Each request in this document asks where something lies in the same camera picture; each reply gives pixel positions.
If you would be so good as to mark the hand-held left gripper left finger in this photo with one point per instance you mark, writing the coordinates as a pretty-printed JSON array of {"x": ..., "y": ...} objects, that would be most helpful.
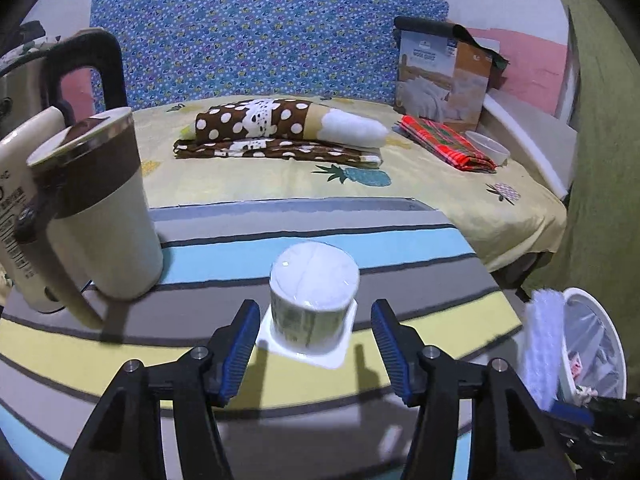
[{"x": 240, "y": 355}]

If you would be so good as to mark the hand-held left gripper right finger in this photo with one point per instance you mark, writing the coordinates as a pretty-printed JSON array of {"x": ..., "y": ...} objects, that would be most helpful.
[{"x": 387, "y": 355}]

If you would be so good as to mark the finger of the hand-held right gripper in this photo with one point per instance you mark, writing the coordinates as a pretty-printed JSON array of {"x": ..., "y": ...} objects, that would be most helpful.
[{"x": 575, "y": 412}]

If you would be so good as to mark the white foam fruit net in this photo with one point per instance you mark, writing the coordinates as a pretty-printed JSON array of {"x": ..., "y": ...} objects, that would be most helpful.
[{"x": 542, "y": 345}]

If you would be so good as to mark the white trash bin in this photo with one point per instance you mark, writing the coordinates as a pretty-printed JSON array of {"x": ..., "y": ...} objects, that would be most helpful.
[{"x": 595, "y": 330}]

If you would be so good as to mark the white yogurt cup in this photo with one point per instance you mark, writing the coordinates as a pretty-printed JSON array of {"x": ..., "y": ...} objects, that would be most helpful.
[{"x": 315, "y": 300}]

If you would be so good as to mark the striped tablecloth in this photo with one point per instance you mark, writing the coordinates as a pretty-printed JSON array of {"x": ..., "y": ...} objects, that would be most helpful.
[{"x": 200, "y": 260}]

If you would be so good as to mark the yellow pineapple bed sheet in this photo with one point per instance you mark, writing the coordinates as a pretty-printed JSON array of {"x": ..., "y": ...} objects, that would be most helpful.
[{"x": 450, "y": 210}]

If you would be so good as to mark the cream cup with brown band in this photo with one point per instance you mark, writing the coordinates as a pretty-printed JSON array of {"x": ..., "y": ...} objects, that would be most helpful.
[{"x": 105, "y": 230}]

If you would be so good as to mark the red plaid cloth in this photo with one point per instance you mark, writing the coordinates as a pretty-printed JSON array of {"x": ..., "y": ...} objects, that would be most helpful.
[{"x": 445, "y": 142}]

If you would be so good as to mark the white plastic bowl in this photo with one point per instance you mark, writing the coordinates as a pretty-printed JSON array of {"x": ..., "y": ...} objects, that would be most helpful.
[{"x": 487, "y": 147}]

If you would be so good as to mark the brown polka dot blanket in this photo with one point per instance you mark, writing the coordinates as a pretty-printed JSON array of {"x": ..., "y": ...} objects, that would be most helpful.
[{"x": 260, "y": 125}]

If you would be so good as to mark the green curtain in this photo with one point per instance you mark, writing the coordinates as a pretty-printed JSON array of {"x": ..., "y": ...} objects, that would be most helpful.
[{"x": 605, "y": 160}]

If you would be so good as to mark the white foam board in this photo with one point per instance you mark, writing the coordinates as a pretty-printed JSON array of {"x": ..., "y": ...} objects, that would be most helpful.
[{"x": 535, "y": 140}]

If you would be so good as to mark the cardboard quilt box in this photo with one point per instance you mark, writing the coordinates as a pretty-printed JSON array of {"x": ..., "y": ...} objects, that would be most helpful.
[{"x": 435, "y": 85}]

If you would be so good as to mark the steel electric kettle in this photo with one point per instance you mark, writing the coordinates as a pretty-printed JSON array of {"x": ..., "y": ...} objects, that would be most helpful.
[{"x": 112, "y": 75}]

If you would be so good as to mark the blue floral headboard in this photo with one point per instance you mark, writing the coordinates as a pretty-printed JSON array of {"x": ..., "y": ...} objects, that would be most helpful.
[{"x": 250, "y": 35}]

